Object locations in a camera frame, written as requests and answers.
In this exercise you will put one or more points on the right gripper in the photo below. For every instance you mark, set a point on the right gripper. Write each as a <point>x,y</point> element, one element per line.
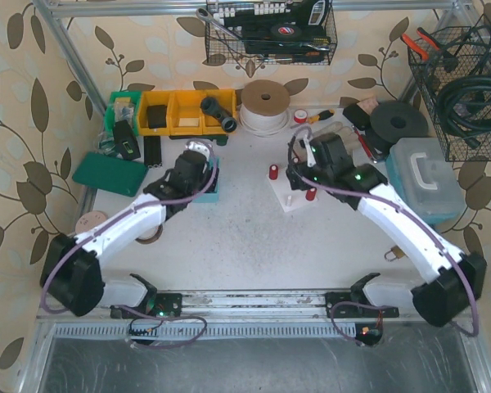
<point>296,176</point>

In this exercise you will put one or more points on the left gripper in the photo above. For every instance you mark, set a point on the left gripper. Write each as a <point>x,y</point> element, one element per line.
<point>202,173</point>

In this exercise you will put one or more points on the red spring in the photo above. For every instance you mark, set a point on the red spring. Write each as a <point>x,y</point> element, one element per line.
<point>311,194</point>
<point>273,172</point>

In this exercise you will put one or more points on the blue plastic tray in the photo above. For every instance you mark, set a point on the blue plastic tray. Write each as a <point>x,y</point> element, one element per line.
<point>212,193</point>

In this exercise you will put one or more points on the white peg base plate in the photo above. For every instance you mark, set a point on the white peg base plate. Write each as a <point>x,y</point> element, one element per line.
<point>288,199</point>

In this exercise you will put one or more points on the brown tape roll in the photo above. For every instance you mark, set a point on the brown tape roll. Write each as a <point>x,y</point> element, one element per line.
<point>145,240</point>

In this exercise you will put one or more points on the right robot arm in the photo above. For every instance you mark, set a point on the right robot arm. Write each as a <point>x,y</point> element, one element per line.
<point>452,279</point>

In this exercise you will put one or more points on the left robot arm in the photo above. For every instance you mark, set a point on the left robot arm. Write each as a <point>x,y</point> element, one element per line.
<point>75,275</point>

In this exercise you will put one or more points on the black rectangular block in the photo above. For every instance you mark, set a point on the black rectangular block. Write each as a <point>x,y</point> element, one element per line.
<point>152,151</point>

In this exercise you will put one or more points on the yellow storage bin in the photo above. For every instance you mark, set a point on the yellow storage bin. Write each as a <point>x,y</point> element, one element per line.
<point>184,115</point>

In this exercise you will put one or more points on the red white tape roll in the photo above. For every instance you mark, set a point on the red white tape roll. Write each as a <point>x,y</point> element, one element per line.
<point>300,116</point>

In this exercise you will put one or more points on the beige work glove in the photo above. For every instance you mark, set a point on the beige work glove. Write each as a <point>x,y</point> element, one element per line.
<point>346,133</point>

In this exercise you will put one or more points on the yellow black screwdriver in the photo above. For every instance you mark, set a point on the yellow black screwdriver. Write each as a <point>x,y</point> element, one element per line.
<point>323,115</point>

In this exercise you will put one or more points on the dark grey pipe fitting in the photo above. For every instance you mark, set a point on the dark grey pipe fitting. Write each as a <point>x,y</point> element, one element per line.
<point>210,106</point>

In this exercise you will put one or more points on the black box in bin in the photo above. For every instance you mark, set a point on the black box in bin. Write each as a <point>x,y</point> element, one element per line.
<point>157,116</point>

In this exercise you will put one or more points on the black green meter device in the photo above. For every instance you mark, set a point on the black green meter device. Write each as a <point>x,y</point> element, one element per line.
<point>125,141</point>

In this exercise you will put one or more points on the green cutting mat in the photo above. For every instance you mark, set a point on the green cutting mat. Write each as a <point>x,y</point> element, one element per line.
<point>123,177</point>

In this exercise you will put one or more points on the green storage bin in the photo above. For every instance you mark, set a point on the green storage bin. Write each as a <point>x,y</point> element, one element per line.
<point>122,106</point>

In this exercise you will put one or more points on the black disc spool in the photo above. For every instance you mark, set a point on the black disc spool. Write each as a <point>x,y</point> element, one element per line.
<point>391,121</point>

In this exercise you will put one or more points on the blue clear toolbox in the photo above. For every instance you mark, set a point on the blue clear toolbox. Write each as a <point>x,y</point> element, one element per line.
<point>424,179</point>

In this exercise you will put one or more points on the black tape roll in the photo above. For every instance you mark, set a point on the black tape roll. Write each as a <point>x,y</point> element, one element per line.
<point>285,32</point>

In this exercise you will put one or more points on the silver wrench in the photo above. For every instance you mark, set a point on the silver wrench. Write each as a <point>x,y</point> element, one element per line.
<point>203,15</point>

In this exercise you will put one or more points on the white cable spool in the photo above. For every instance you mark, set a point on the white cable spool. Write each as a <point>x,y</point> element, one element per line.
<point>264,109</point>

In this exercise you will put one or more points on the top wire basket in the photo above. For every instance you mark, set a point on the top wire basket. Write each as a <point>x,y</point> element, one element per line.
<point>254,34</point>

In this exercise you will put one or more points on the wire basket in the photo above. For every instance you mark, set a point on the wire basket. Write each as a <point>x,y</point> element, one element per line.
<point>452,68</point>
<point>254,34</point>

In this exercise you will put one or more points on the right wire basket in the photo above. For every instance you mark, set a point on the right wire basket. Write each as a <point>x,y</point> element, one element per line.
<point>452,68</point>

